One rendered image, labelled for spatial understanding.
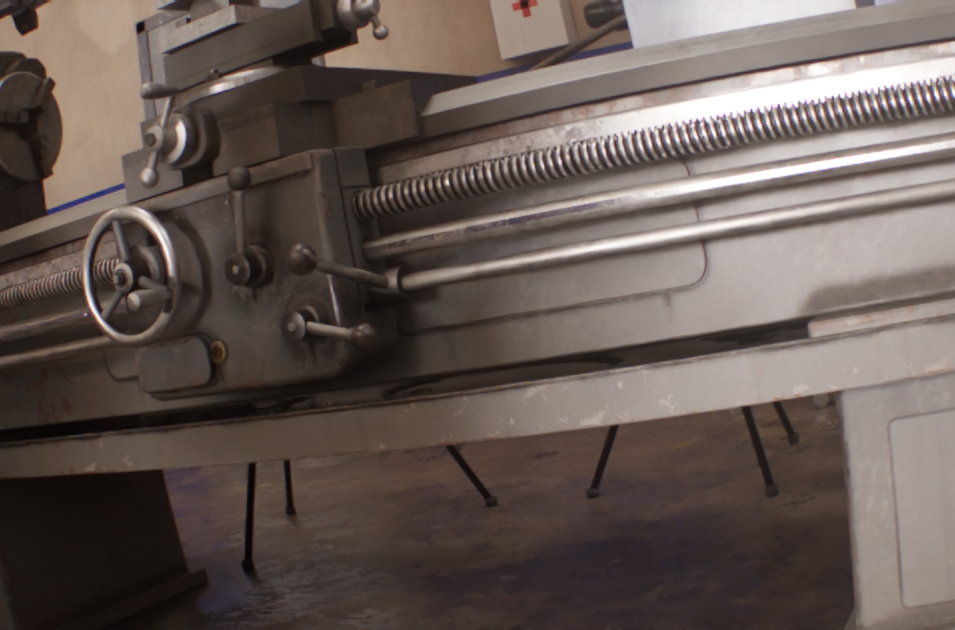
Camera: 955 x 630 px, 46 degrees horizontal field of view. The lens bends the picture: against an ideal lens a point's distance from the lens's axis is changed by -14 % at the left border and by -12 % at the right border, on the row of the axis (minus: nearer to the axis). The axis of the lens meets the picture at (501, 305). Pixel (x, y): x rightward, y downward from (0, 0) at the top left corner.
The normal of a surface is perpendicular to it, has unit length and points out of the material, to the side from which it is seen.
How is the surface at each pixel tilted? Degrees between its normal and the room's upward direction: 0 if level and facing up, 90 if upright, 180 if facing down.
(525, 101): 90
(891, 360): 90
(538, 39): 90
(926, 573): 90
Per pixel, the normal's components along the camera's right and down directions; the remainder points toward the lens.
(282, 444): -0.42, 0.12
